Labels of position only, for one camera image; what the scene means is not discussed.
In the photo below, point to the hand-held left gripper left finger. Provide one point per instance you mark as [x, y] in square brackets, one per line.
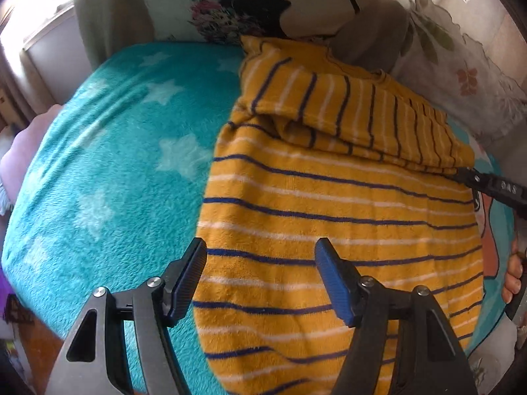
[188, 282]

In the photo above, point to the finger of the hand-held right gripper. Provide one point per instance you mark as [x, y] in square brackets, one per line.
[490, 184]

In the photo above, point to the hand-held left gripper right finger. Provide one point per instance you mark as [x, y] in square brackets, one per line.
[333, 284]

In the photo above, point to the yellow striped baby garment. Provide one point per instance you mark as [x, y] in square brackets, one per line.
[329, 197]

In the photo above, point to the person's right hand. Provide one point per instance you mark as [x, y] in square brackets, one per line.
[512, 282]

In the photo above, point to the white lace leaf cloth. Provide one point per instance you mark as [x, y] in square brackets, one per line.
[465, 61]

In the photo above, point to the teal star print blanket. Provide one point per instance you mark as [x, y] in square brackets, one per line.
[107, 181]

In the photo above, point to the pink cloth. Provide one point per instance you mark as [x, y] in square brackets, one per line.
[20, 152]

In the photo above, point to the beige curtain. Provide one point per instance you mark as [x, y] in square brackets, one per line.
[111, 8]

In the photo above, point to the floral print pillow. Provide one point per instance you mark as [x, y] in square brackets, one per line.
[255, 4]

